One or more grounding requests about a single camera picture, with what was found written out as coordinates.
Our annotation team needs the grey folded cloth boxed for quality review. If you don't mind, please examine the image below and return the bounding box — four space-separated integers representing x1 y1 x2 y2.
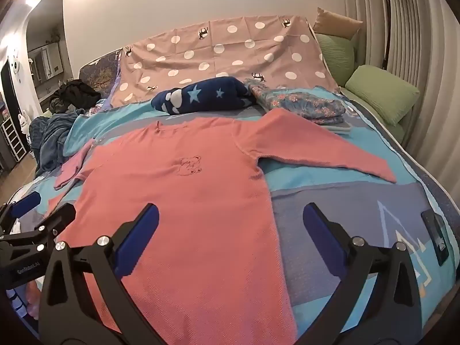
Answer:
320 120 354 135

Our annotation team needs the white shelf rack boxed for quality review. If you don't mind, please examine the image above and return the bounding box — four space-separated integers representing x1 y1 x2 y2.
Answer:
0 117 27 162

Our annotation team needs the navy star print blanket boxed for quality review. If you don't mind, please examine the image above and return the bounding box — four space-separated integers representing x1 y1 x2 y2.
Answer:
151 76 257 116

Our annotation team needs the pink knitted sweater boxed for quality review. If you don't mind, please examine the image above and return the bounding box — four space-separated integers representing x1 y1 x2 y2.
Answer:
47 109 398 345

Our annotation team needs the small green pillow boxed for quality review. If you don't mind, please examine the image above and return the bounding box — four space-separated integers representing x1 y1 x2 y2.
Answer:
345 65 420 126

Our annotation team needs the dark blue fleece blanket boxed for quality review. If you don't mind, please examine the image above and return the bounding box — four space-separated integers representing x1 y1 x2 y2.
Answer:
29 111 87 178

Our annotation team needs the large green pillow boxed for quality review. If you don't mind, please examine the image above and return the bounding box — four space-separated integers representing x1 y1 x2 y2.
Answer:
314 33 360 87

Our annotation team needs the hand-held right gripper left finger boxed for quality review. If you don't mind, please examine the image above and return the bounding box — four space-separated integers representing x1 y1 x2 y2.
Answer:
38 203 160 345

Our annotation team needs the tan pillow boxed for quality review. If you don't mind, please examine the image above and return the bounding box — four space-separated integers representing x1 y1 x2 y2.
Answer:
313 7 363 40

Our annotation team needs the folded floral cloth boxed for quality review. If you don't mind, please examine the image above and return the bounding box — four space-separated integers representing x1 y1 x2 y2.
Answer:
246 79 347 126

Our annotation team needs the small pink garment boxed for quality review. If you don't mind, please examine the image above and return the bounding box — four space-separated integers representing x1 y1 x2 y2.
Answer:
54 139 95 189

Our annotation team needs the polka dot brown sheet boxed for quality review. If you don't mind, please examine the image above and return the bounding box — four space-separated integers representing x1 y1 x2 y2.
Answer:
108 14 340 108

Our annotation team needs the black tablet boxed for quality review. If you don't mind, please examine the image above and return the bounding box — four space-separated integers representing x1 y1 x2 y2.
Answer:
421 208 451 267

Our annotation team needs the white bear figurine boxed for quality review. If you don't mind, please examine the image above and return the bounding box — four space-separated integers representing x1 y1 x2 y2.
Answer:
18 110 31 137

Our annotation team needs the pile of black clothes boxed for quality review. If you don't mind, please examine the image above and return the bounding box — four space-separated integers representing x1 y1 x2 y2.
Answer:
48 79 103 114

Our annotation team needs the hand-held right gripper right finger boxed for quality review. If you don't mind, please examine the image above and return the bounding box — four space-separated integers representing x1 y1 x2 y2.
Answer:
303 202 423 345

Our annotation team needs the blue grey printed bed blanket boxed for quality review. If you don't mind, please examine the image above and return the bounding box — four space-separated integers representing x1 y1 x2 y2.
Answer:
0 90 460 345

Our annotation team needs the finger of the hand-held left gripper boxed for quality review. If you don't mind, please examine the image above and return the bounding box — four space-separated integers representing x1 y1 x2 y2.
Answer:
0 191 41 225
0 203 77 256

